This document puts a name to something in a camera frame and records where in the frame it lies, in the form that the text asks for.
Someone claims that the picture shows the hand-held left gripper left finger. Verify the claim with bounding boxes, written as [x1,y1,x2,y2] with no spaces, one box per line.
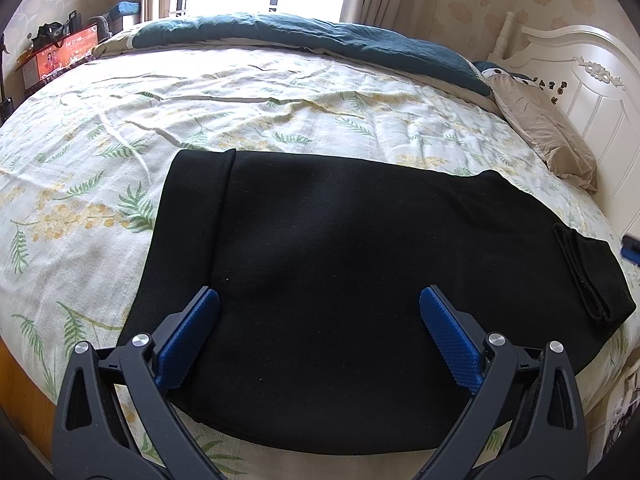
[50,286,231,480]

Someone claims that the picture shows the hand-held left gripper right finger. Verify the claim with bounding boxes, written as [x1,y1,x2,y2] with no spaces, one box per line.
[415,285,588,480]

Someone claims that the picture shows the black pants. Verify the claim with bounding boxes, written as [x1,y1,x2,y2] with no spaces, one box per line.
[131,149,637,453]

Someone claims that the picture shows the white carved headboard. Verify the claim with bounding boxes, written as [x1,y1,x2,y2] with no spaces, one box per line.
[487,11,640,241]

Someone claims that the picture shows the beige pillow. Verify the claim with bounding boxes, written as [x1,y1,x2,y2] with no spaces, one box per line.
[487,71,599,193]

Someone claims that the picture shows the spotted pillow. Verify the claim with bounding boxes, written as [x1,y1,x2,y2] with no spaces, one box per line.
[472,60,531,83]

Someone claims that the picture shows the floral bed sheet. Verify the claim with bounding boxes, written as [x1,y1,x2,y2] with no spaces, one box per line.
[0,46,633,480]

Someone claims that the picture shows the orange printed box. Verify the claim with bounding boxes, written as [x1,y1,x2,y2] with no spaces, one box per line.
[15,22,101,96]

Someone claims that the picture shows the teal quilt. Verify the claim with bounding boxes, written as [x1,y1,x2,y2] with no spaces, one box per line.
[92,12,492,97]

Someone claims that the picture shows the black item on box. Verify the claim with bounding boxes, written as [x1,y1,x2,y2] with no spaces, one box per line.
[31,10,83,41]

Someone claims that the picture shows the wooden bed frame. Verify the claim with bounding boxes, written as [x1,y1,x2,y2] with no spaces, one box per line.
[0,340,56,446]

